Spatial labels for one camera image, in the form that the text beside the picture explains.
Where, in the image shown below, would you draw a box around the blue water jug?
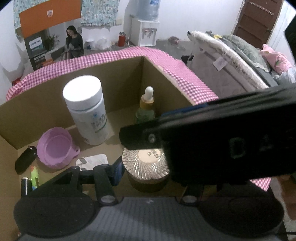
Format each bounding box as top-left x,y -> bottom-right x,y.
137,0 -> 161,21

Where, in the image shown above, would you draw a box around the brown cardboard box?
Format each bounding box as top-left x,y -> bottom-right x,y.
1,56 -> 194,240

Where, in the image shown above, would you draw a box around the quilted mattress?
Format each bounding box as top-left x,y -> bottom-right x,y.
186,29 -> 296,100

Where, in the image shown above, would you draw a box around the orange Philips box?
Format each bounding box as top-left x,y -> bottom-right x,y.
14,1 -> 84,71

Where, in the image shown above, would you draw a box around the white supplement bottle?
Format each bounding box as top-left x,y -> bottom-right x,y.
62,75 -> 109,146

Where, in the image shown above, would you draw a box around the black key fob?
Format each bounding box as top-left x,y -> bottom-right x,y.
15,146 -> 37,175

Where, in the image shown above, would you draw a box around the brown wooden door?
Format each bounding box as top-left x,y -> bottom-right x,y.
233,0 -> 283,48

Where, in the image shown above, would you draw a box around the floral wall cloth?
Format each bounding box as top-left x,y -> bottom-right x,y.
13,0 -> 120,39

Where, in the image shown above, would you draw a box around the pink checkered tablecloth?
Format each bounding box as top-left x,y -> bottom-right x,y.
5,46 -> 271,193

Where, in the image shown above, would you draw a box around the white water dispenser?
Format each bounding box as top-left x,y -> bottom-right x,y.
130,18 -> 160,47

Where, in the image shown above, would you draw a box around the gold lid dark jar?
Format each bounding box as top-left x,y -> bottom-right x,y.
122,149 -> 170,193

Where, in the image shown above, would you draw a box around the white power adapter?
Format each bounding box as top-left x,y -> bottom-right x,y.
75,154 -> 109,171

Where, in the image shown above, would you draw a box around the green dropper bottle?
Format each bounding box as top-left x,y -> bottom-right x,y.
135,86 -> 156,123

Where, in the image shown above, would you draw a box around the person's right hand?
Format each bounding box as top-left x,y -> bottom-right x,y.
270,175 -> 295,207

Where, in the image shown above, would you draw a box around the red thermos bottle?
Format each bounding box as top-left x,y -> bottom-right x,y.
118,32 -> 125,47

